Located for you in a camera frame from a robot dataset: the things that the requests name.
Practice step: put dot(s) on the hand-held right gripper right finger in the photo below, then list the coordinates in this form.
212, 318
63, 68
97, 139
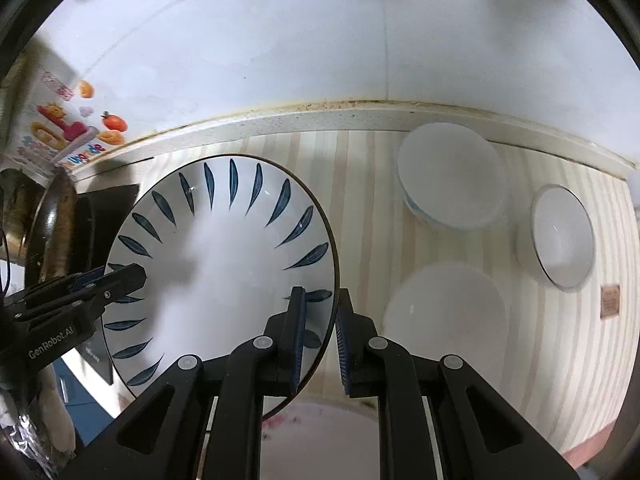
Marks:
343, 350

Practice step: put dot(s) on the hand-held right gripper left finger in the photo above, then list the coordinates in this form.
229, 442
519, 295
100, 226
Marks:
298, 340

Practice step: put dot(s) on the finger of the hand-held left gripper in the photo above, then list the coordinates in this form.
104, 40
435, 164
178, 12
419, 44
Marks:
125, 280
85, 280

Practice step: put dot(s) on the plain white bowl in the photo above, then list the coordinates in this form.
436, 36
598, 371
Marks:
445, 310

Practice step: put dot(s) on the blue patterned white bowl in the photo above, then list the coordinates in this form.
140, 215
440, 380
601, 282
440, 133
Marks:
450, 175

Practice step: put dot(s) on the dark rimmed white bowl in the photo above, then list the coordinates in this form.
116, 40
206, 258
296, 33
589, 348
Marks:
562, 240

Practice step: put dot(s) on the black gas stove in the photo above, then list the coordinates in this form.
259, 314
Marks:
107, 220

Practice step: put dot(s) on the dark metal wok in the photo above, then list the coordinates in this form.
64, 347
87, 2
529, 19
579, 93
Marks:
52, 220

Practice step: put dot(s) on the steel cooking pot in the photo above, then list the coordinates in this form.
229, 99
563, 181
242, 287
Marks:
20, 215

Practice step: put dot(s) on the striped tablecloth with pink border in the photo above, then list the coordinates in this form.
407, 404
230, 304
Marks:
360, 200

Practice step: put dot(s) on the brown square label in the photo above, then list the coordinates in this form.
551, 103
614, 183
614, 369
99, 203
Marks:
610, 301

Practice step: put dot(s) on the colourful wall sticker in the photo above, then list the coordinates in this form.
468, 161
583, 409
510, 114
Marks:
55, 130

